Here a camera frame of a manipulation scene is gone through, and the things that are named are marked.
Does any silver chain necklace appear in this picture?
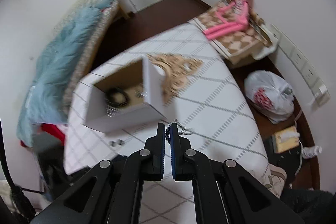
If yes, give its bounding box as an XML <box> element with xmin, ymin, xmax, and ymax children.
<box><xmin>166</xmin><ymin>118</ymin><xmax>197</xmax><ymax>136</ymax></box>

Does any white cardboard box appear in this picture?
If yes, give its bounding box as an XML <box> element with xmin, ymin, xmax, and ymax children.
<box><xmin>83</xmin><ymin>56</ymin><xmax>165</xmax><ymax>134</ymax></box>

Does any black smart watch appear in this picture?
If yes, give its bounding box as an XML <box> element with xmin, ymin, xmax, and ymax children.
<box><xmin>105</xmin><ymin>87</ymin><xmax>130</xmax><ymax>108</ymax></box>

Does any right black stud earring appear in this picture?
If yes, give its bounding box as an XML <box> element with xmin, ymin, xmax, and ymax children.
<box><xmin>117</xmin><ymin>139</ymin><xmax>125</xmax><ymax>145</ymax></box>

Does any white checked tablecloth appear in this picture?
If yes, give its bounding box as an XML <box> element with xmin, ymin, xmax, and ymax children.
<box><xmin>63</xmin><ymin>21</ymin><xmax>288</xmax><ymax>224</ymax></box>

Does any white plastic bag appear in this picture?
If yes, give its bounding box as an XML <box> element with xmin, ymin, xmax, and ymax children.
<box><xmin>244</xmin><ymin>71</ymin><xmax>294</xmax><ymax>124</ymax></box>

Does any yellow tissue box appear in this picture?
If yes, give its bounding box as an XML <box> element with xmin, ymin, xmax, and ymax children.
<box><xmin>271</xmin><ymin>126</ymin><xmax>300</xmax><ymax>153</ymax></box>

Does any red bed sheet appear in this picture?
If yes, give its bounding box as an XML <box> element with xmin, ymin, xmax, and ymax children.
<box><xmin>17</xmin><ymin>123</ymin><xmax>68</xmax><ymax>148</ymax></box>

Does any brown checkered cushion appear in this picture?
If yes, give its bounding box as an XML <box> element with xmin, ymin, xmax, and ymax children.
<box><xmin>189</xmin><ymin>0</ymin><xmax>278</xmax><ymax>68</ymax></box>

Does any light blue duvet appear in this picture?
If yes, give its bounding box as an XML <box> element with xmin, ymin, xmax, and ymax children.
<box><xmin>16</xmin><ymin>0</ymin><xmax>117</xmax><ymax>147</ymax></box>

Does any pink panther plush toy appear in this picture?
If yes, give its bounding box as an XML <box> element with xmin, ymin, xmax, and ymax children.
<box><xmin>203</xmin><ymin>0</ymin><xmax>251</xmax><ymax>40</ymax></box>

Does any bed mattress with woven edge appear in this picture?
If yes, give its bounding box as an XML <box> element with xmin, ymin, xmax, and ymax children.
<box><xmin>55</xmin><ymin>0</ymin><xmax>119</xmax><ymax>114</ymax></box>

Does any white wall power strip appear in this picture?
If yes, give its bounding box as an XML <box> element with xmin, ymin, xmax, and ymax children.
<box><xmin>269</xmin><ymin>24</ymin><xmax>330</xmax><ymax>107</ymax></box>

